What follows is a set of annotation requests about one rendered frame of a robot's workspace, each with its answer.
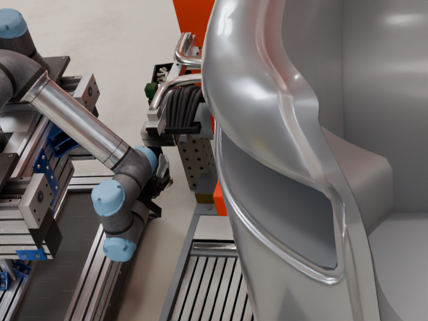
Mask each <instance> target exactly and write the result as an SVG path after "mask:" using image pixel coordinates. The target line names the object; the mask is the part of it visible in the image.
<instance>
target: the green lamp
mask: <svg viewBox="0 0 428 321"><path fill-rule="evenodd" d="M158 88H159V86H158V84H157V83H147V84H146V86H145V89H144V91H145V94H146V97H147V98H153V97H154V95H155V93H156V91H157V90H158Z"/></svg>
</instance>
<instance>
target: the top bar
mask: <svg viewBox="0 0 428 321"><path fill-rule="evenodd" d="M192 37H193V40H192V43H191V45H187V46H186V48H185V51H184V53H183V54H184V56H187V57H192V55H193V53H194V50H195V48H196V45H197V40H196V35H195V34H192ZM187 67H188V66H184V65H181V64H180V63H178V62H177V60H176V59H175V61H174V64H173V66H172V68H171V70H170V73H169V75H168V78H167V80H166V81H168V80H169V79H171V78H174V77H177V76H181V75H184V74H185V72H186V70H187ZM179 87H180V86H179ZM179 87H175V88H173V89H172V90H175V89H179ZM172 90H170V91H169V92H168V93H167V94H166V96H165V98H164V100H163V102H162V104H161V107H160V109H161V112H162V115H161V117H160V120H159V121H148V124H147V126H146V129H147V132H148V136H160V134H161V131H162V128H163V126H164V123H165V121H166V105H167V101H168V97H169V94H170V93H171V91H172Z"/></svg>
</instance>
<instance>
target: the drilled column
mask: <svg viewBox="0 0 428 321"><path fill-rule="evenodd" d="M177 147H178V151H179V154H180V157H181V160H182V164H183V168H184V171H185V175H186V177H187V181H188V184H189V188H190V189H196V187H197V184H198V181H199V178H200V175H201V173H217V169H216V164H215V158H214V155H213V150H212V147H211V143H210V140H209V139H208V138H193V137H192V136H191V135H190V137H189V140H188V142H178V144H177ZM193 184H195V185H196V186H194V185H193Z"/></svg>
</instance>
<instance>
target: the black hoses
mask: <svg viewBox="0 0 428 321"><path fill-rule="evenodd" d="M199 103H205V100H204V96H203V92H202V88H201V87H200V86H197V85H190V86H188V87H185V88H179V89H175V90H172V91H171V93H170V94H169V97H168V101H167V105H166V125H165V128H164V131H165V133H166V134H199V133H200V131H201V128H202V127H201V122H194V118H195V115H196V111H197V108H198V106H199Z"/></svg>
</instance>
